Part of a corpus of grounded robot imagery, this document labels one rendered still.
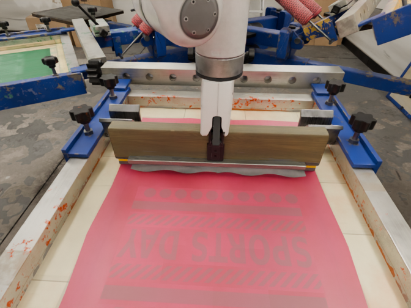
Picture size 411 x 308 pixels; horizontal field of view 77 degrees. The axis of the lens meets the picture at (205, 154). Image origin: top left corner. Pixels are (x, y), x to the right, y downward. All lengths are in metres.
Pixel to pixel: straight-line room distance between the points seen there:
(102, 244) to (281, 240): 0.28
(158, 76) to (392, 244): 0.65
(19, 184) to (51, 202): 1.74
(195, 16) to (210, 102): 0.15
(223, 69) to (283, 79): 0.42
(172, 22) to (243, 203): 0.32
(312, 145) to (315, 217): 0.13
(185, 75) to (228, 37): 0.41
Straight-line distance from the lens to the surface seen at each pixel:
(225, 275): 0.41
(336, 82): 0.71
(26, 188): 2.18
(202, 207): 0.47
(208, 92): 0.40
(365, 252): 0.49
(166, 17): 0.29
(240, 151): 0.50
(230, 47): 0.39
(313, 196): 0.53
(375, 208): 0.50
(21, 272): 0.45
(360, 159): 0.57
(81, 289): 0.43
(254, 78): 0.78
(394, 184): 2.26
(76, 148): 0.58
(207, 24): 0.30
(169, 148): 0.50
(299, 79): 0.80
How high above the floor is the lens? 1.32
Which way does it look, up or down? 40 degrees down
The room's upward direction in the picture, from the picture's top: straight up
